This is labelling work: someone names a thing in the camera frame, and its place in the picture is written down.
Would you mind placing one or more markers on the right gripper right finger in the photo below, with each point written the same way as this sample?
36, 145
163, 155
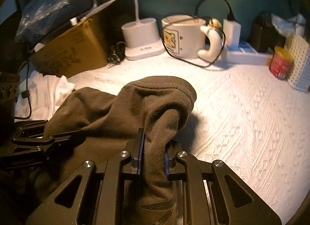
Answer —
213, 193

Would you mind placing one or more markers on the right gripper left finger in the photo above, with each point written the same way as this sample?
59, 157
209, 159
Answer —
93, 193

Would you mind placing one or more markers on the dark brown t-shirt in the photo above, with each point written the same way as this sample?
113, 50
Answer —
160, 105

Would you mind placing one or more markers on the white t-shirt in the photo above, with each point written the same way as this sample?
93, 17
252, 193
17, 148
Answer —
45, 93

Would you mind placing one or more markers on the cardboard box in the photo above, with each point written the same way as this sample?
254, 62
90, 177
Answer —
81, 48

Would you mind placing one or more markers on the tablet screen with plastic bag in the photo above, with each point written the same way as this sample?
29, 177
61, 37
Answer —
42, 17

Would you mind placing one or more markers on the white perforated plastic basket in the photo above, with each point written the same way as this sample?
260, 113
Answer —
298, 77

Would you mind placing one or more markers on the red can yellow lid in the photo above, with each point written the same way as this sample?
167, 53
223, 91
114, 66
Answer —
281, 63

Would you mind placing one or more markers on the white power strip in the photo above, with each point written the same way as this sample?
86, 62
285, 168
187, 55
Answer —
245, 54

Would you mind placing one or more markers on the white desk lamp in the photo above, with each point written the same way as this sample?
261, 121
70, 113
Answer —
141, 37

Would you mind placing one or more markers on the black power adapter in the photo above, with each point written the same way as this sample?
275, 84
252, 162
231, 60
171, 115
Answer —
264, 35

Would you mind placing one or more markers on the white usb charger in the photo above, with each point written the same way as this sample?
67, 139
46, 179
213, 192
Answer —
232, 31

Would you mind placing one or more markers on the white cartoon mug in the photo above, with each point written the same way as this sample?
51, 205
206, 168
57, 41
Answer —
186, 37

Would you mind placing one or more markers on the white crumpled tissue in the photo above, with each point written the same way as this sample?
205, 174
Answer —
292, 26

